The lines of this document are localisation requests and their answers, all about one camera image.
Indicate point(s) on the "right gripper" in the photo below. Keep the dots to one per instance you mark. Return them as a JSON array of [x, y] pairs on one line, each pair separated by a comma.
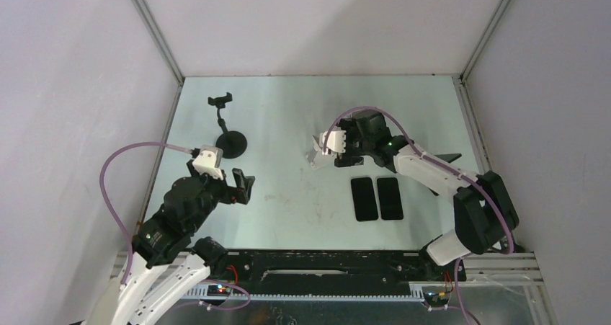
[[349, 158]]

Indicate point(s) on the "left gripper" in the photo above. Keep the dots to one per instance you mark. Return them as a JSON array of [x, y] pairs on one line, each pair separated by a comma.
[[244, 185]]

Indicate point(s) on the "black phone stand round base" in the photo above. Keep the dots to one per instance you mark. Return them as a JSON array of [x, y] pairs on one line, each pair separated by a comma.
[[231, 142]]

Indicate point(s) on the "black smartphone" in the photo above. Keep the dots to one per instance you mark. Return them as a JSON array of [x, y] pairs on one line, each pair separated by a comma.
[[364, 201]]

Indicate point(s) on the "small phone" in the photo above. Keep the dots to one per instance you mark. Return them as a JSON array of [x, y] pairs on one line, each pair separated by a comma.
[[389, 197]]

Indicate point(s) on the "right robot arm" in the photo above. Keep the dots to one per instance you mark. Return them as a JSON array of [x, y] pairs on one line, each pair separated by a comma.
[[483, 211]]

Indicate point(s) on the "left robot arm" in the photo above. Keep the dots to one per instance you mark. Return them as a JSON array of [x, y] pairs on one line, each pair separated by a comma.
[[165, 263]]

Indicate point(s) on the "white angled phone stand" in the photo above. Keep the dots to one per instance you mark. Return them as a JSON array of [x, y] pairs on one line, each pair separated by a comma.
[[316, 157]]

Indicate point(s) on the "black angled phone stand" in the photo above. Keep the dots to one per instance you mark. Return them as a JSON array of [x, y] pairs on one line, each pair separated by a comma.
[[448, 157]]

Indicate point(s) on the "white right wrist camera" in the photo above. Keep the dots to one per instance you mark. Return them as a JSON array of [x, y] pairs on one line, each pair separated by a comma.
[[333, 141]]

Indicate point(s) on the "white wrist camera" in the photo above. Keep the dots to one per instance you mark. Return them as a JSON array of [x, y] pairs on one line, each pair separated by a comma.
[[333, 141], [206, 161]]

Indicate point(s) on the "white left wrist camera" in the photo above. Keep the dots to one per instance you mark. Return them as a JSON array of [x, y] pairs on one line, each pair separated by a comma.
[[206, 161]]

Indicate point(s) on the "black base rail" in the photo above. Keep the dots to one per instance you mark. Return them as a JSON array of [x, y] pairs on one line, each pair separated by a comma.
[[333, 273]]

